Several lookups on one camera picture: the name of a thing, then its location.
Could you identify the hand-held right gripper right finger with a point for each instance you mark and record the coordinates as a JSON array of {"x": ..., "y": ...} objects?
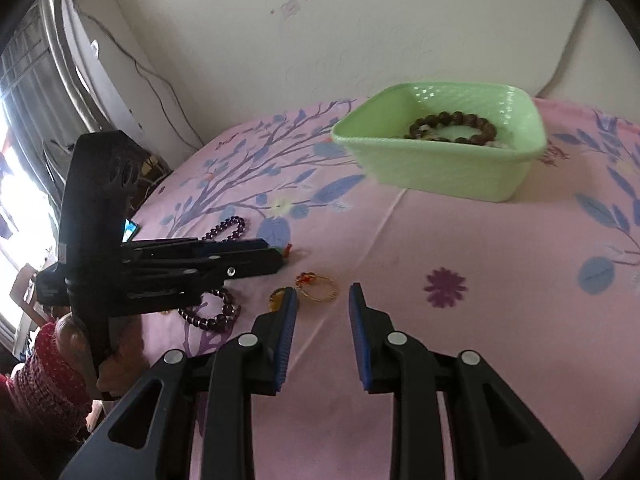
[{"x": 358, "y": 336}]

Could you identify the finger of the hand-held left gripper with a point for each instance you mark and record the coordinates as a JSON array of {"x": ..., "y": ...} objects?
[
  {"x": 240, "y": 270},
  {"x": 175, "y": 248}
]

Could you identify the grey curtain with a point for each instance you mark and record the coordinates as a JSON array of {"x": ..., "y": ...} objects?
[{"x": 45, "y": 75}]

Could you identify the green plastic basket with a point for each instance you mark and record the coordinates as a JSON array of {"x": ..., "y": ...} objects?
[{"x": 450, "y": 170}]

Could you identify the person's left hand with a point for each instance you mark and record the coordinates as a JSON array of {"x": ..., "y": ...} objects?
[{"x": 122, "y": 355}]

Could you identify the pink floral bedsheet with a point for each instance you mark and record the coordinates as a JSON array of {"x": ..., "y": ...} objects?
[{"x": 450, "y": 285}]

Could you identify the gold bangle with red charm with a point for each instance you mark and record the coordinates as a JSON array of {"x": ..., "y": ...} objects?
[{"x": 320, "y": 292}]

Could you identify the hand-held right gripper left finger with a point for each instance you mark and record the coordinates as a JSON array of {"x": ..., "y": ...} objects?
[{"x": 288, "y": 336}]

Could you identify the smartphone with lit screen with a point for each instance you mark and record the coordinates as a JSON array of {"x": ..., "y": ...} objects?
[{"x": 130, "y": 231}]

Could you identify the small red green charm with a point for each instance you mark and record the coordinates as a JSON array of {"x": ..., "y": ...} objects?
[{"x": 287, "y": 252}]

